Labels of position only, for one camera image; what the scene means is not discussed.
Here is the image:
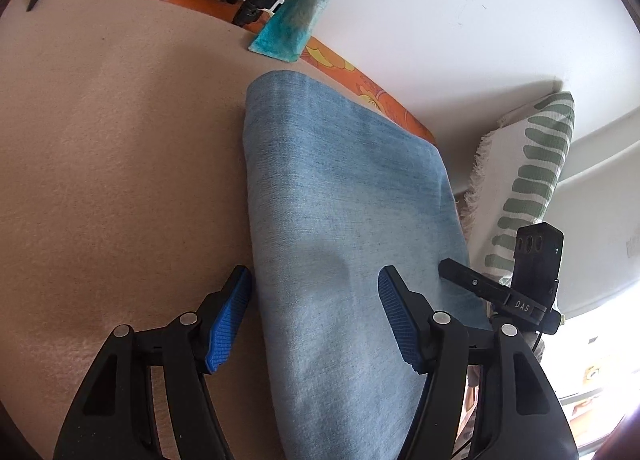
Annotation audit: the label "light blue denim pants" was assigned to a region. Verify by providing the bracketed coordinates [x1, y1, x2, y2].
[243, 70, 488, 459]

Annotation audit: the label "green patterned white pillow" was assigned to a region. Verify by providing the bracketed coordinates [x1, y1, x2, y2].
[460, 92, 575, 286]

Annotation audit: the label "beige blanket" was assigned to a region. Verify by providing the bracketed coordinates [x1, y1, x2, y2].
[0, 0, 436, 460]

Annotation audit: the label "orange floral bed sheet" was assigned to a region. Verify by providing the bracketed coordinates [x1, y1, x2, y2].
[158, 0, 436, 143]

